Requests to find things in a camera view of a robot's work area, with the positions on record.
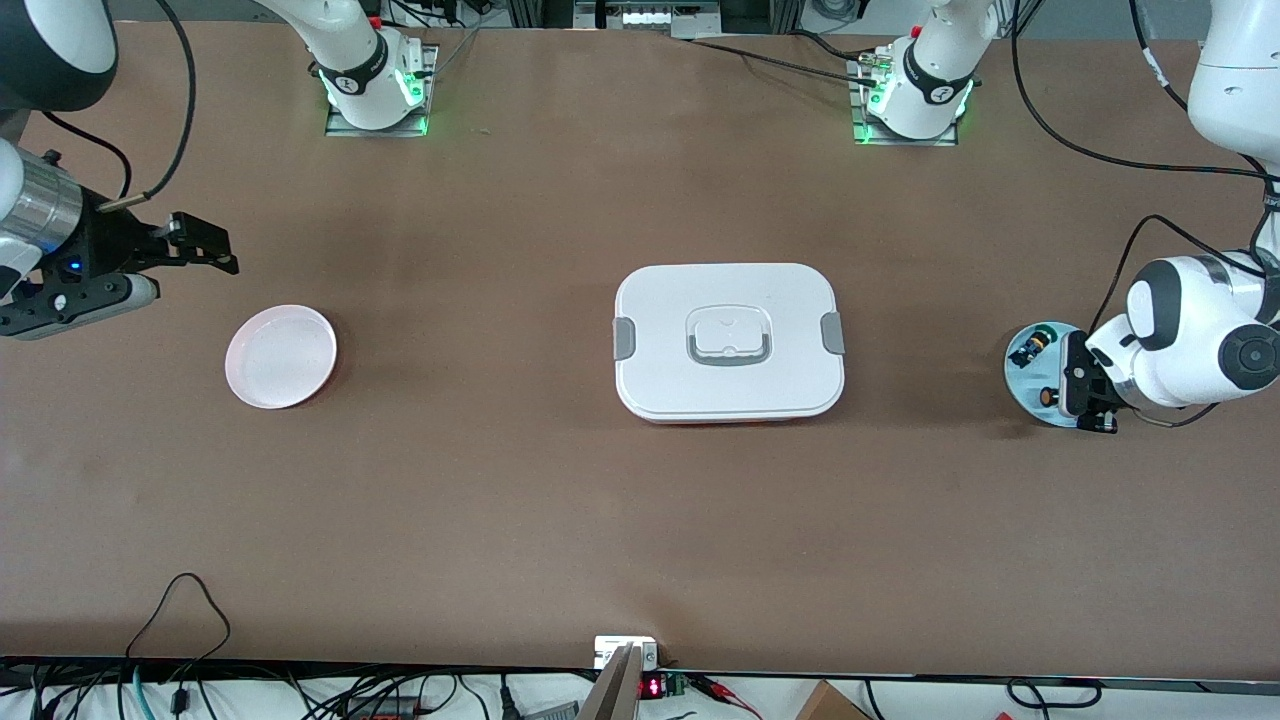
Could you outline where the white lidded storage box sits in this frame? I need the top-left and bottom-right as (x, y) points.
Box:
(612, 263), (846, 425)

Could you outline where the light blue round dish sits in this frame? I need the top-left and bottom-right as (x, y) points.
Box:
(1004, 321), (1101, 429)

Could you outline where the small toy car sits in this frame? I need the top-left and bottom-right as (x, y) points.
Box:
(1010, 325), (1059, 370)

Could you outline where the white round plate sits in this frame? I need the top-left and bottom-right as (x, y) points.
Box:
(225, 305), (338, 411)

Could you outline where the brown cardboard piece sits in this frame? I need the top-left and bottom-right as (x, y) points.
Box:
(795, 680), (873, 720)

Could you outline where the white side table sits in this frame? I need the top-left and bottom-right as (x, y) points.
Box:
(0, 670), (1280, 720)

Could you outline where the red black clip lead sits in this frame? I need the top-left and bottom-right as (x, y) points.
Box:
(692, 674), (763, 720)

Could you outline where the white power strip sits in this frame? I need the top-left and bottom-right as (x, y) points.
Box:
(573, 0), (723, 39)

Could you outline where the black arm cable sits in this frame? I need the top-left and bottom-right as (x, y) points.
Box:
(40, 0), (198, 211)
(1093, 214), (1269, 336)
(1010, 0), (1280, 186)

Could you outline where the thin black cable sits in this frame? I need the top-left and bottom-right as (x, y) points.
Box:
(1006, 678), (1103, 709)

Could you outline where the black cable loop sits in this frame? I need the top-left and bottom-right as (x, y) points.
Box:
(124, 572), (234, 663)

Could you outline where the black cable on table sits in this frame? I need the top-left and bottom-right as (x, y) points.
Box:
(688, 30), (886, 89)

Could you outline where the white bracket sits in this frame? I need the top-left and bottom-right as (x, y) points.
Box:
(594, 636), (661, 671)

